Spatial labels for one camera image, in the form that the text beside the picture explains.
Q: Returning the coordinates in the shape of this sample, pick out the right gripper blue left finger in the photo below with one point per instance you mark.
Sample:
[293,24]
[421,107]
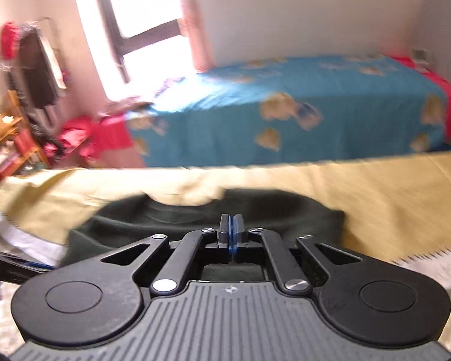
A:
[224,234]

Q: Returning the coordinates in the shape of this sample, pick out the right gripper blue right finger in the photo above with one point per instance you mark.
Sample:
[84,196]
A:
[238,235]

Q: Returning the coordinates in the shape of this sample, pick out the dark green knit sweater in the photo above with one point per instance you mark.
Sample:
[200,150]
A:
[133,218]

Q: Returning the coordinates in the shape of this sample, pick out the red clothes pile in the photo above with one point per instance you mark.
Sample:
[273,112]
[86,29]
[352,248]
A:
[93,138]

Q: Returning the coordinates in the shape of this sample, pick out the beige patterned bedspread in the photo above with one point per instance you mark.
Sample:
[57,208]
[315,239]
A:
[397,209]

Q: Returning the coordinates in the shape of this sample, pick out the pink cloth on bed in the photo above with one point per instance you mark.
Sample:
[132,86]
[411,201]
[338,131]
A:
[116,107]

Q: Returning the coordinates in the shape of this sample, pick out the wooden shelf with items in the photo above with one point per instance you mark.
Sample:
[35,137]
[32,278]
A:
[19,150]

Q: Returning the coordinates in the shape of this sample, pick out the dark framed window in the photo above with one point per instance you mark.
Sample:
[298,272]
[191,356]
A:
[146,38]

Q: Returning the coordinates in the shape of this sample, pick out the small white clock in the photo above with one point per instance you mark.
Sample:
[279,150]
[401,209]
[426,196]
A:
[420,55]

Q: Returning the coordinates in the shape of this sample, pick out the red hat on rack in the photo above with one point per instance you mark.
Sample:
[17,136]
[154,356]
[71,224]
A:
[9,40]

